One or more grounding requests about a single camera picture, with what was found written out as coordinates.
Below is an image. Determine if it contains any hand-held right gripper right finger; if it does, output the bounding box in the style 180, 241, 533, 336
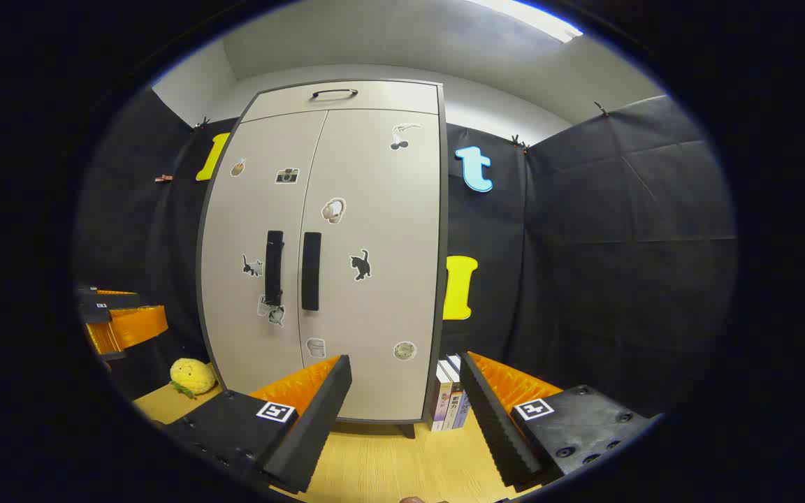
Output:
458, 351, 658, 490

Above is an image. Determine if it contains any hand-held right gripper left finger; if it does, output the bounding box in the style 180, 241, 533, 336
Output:
164, 354, 353, 495

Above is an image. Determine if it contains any beige shoe cabinet door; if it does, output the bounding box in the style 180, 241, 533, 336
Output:
298, 108, 445, 423
198, 110, 328, 395

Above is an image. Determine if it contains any double-door shoe cabinet body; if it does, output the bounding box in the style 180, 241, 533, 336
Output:
196, 79, 449, 439

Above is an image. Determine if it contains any beige cabinet drawer front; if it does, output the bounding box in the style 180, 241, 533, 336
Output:
242, 80, 440, 124

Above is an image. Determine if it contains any beige spine book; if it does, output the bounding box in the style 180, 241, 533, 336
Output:
442, 358, 463, 430

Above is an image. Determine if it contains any white purple book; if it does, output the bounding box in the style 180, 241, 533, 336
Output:
430, 361, 454, 432

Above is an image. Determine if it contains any yellow plush toy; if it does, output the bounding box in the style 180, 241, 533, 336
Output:
169, 358, 218, 399

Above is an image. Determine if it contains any black backdrop cloth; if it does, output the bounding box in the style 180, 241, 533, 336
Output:
74, 87, 737, 420

